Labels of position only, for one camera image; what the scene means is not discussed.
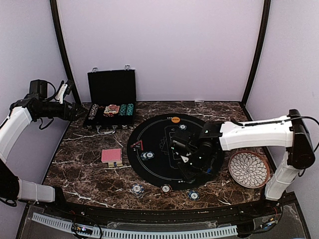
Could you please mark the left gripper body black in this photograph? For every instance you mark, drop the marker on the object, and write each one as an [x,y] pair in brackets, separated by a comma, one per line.
[67,116]

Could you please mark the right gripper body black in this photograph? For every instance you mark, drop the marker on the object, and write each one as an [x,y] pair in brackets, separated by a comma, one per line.
[199,165]

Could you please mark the blue green chip stack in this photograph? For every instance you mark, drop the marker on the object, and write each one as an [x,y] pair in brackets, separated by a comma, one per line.
[193,195]

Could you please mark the red white chip stack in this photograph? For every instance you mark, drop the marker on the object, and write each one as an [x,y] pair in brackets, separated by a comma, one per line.
[166,190]

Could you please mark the orange big blind button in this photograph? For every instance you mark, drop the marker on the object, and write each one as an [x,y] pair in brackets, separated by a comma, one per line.
[175,119]

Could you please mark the red triangle dealer marker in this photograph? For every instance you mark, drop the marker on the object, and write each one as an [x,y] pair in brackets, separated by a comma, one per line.
[138,145]

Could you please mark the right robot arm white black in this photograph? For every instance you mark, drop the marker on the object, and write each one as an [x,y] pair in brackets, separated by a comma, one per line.
[287,131]

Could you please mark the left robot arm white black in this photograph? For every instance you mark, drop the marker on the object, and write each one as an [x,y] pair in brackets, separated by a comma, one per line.
[36,105]

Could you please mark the black white chips in case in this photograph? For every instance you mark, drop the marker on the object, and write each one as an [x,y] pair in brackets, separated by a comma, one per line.
[93,111]

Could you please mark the card box in case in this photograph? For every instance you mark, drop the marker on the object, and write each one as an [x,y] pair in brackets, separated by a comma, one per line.
[111,110]

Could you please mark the black poker chip case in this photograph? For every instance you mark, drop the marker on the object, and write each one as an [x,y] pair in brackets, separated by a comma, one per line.
[111,87]

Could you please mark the teal chips in case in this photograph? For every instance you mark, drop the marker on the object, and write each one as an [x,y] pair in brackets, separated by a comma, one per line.
[126,110]

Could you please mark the round black poker mat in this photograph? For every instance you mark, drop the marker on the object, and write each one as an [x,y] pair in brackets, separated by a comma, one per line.
[156,133]

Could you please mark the floral patterned ceramic plate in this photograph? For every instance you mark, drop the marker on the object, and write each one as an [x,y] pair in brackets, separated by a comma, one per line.
[249,169]

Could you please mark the red playing card deck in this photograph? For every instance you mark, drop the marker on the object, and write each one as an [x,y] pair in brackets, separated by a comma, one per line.
[111,156]

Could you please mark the blue white chip stack left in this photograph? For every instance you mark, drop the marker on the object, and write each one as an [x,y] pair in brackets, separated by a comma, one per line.
[137,190]

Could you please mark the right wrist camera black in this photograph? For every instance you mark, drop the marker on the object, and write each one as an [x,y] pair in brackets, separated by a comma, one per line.
[179,141]

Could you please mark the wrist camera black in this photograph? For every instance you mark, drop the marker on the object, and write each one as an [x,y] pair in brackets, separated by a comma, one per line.
[179,141]
[38,88]

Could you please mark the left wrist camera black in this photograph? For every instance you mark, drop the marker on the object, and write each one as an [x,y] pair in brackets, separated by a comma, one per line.
[38,88]

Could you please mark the white cable duct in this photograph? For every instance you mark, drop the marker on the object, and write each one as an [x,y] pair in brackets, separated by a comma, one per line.
[132,232]

